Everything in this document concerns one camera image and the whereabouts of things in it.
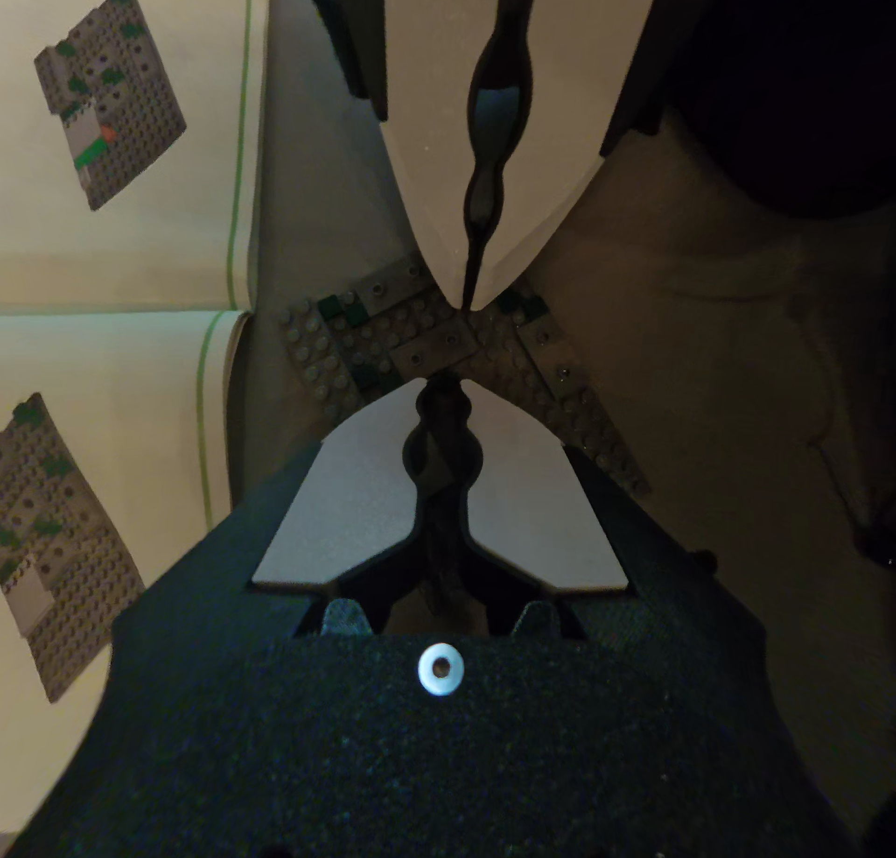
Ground grey brick plate assembly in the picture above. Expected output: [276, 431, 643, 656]
[276, 256, 652, 498]

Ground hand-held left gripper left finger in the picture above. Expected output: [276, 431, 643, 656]
[251, 375, 447, 594]

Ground brick instruction booklet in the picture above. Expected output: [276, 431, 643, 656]
[0, 0, 272, 845]

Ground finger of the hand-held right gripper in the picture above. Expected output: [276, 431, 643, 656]
[470, 0, 666, 313]
[381, 0, 505, 310]

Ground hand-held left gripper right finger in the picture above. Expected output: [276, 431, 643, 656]
[444, 375, 630, 594]

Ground grey desk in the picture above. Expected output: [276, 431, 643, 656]
[227, 0, 435, 530]

